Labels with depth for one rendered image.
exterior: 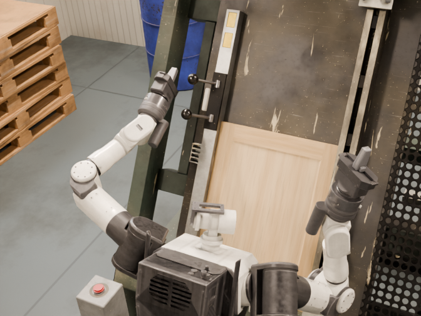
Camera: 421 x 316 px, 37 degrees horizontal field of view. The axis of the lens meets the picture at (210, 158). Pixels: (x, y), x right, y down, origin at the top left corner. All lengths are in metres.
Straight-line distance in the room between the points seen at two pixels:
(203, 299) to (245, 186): 0.72
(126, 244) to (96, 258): 1.98
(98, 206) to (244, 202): 0.56
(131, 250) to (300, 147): 0.68
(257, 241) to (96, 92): 3.47
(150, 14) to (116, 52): 1.12
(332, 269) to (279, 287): 0.25
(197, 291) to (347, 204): 0.44
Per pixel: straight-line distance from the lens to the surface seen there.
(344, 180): 1.65
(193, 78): 2.15
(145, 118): 2.06
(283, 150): 2.16
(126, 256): 1.84
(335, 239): 1.72
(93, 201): 1.91
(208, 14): 2.37
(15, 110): 4.84
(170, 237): 2.65
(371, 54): 2.05
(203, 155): 2.25
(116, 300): 2.30
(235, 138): 2.22
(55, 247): 3.95
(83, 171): 1.96
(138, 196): 2.37
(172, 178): 2.39
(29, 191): 4.46
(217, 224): 1.72
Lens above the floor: 2.54
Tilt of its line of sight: 35 degrees down
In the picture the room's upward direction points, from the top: 5 degrees counter-clockwise
